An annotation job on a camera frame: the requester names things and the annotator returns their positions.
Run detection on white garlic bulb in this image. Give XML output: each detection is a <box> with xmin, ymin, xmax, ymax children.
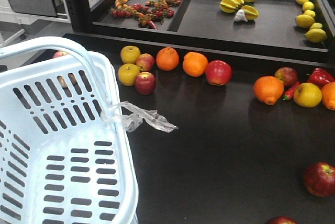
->
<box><xmin>233</xmin><ymin>9</ymin><xmax>248</xmax><ymax>22</ymax></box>

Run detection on dark red apple near edge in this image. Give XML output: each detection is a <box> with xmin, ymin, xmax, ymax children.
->
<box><xmin>265</xmin><ymin>216</ymin><xmax>297</xmax><ymax>224</ymax></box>

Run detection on orange with green stem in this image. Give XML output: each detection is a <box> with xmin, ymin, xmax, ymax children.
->
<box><xmin>253</xmin><ymin>76</ymin><xmax>284</xmax><ymax>105</ymax></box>

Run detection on orange in back row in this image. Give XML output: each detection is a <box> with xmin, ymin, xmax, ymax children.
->
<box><xmin>155</xmin><ymin>47</ymin><xmax>180</xmax><ymax>71</ymax></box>

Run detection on cherry tomato vine bunch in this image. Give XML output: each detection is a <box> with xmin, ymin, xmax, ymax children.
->
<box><xmin>109</xmin><ymin>0</ymin><xmax>182</xmax><ymax>29</ymax></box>

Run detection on yellow starfruit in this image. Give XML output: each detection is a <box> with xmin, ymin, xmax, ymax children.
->
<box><xmin>220</xmin><ymin>0</ymin><xmax>239</xmax><ymax>14</ymax></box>

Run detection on large yellow lemon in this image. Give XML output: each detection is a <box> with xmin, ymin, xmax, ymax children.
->
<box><xmin>295</xmin><ymin>14</ymin><xmax>315</xmax><ymax>29</ymax></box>

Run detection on light blue plastic basket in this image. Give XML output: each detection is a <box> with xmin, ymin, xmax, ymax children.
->
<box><xmin>1</xmin><ymin>37</ymin><xmax>138</xmax><ymax>223</ymax></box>

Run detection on clear plastic bag strip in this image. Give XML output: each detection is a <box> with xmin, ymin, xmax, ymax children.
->
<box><xmin>100</xmin><ymin>101</ymin><xmax>178</xmax><ymax>133</ymax></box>

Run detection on red bell pepper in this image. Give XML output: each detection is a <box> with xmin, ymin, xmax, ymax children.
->
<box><xmin>307</xmin><ymin>68</ymin><xmax>334</xmax><ymax>88</ymax></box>

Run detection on black perforated upright post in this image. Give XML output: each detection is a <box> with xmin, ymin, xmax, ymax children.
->
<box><xmin>65</xmin><ymin>0</ymin><xmax>92</xmax><ymax>32</ymax></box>

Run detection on large red apple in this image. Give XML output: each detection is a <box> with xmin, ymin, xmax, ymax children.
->
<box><xmin>205</xmin><ymin>60</ymin><xmax>232</xmax><ymax>86</ymax></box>

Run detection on small dark red apple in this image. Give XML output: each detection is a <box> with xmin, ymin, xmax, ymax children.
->
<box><xmin>134</xmin><ymin>72</ymin><xmax>156</xmax><ymax>95</ymax></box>

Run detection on red yellow apple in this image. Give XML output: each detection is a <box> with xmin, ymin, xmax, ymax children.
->
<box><xmin>274</xmin><ymin>67</ymin><xmax>298</xmax><ymax>87</ymax></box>

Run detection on red chili pepper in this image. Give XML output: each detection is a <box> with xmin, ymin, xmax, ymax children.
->
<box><xmin>282</xmin><ymin>81</ymin><xmax>301</xmax><ymax>100</ymax></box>

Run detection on black wooden produce display stand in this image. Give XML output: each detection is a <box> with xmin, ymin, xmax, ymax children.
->
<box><xmin>23</xmin><ymin>0</ymin><xmax>335</xmax><ymax>224</ymax></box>

